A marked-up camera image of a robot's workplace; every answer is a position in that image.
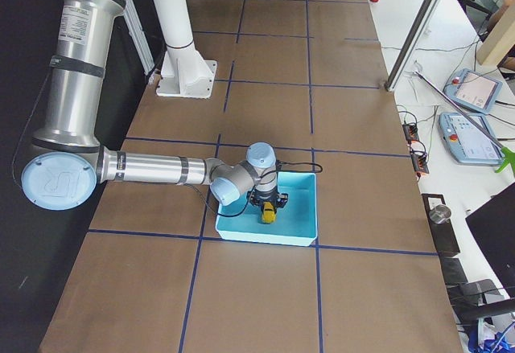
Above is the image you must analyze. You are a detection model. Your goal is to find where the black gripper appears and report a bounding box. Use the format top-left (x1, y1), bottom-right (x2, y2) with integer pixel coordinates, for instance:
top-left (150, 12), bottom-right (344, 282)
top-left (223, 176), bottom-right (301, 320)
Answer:
top-left (246, 187), bottom-right (289, 209)

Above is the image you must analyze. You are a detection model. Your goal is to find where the yellow beetle toy car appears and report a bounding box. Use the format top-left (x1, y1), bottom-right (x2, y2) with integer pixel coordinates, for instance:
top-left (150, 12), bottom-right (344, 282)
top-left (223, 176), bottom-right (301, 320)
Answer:
top-left (262, 202), bottom-right (277, 224)

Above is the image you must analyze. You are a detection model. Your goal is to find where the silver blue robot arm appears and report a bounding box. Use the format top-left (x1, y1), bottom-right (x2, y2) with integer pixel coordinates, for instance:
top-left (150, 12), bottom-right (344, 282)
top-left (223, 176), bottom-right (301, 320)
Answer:
top-left (21, 0), bottom-right (288, 214)

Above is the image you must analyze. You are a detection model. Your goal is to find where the turquoise plastic bin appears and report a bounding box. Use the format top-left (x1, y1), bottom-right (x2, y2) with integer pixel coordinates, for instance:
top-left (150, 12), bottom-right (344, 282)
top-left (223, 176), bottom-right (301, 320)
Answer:
top-left (216, 172), bottom-right (318, 246)

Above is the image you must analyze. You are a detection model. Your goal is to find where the orange black connector strip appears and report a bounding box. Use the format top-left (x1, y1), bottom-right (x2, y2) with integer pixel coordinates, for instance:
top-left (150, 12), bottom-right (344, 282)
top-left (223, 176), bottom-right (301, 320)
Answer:
top-left (402, 122), bottom-right (429, 179)

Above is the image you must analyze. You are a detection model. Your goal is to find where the metal cup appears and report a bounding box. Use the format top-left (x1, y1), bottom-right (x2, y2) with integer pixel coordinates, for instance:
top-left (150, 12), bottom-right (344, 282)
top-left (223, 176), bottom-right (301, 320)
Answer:
top-left (428, 204), bottom-right (451, 224)

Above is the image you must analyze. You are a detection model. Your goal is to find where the near teach pendant tablet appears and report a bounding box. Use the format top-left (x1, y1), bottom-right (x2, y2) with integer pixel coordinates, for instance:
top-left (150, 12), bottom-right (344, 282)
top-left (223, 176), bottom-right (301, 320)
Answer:
top-left (439, 113), bottom-right (503, 166)

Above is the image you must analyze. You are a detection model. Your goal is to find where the teach pendant tablet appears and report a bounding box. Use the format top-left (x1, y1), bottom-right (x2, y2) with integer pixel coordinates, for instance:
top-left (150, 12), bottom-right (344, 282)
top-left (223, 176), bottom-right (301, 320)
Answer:
top-left (443, 68), bottom-right (502, 114)
top-left (439, 113), bottom-right (503, 166)

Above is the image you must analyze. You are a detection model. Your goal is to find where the black laptop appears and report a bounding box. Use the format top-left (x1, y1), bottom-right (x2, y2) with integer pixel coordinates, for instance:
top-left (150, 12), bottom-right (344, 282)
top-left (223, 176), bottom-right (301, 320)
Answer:
top-left (466, 183), bottom-right (514, 292)

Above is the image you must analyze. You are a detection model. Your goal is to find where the far teach pendant tablet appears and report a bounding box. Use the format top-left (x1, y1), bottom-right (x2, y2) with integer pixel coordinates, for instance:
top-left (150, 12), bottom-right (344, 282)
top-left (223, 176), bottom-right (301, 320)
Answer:
top-left (443, 68), bottom-right (502, 114)

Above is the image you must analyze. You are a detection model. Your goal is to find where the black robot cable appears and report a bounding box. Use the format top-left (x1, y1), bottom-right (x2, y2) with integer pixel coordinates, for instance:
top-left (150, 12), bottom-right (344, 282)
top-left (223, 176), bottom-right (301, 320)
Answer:
top-left (188, 160), bottom-right (325, 218)

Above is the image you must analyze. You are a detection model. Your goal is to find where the white pedestal column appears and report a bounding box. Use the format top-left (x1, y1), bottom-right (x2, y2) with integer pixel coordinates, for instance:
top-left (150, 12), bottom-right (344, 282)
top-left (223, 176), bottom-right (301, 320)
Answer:
top-left (153, 0), bottom-right (217, 99)

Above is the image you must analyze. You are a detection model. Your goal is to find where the aluminium frame post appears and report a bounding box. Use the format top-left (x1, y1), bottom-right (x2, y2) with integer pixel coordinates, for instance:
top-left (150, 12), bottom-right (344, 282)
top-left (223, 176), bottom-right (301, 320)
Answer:
top-left (385, 0), bottom-right (440, 92)

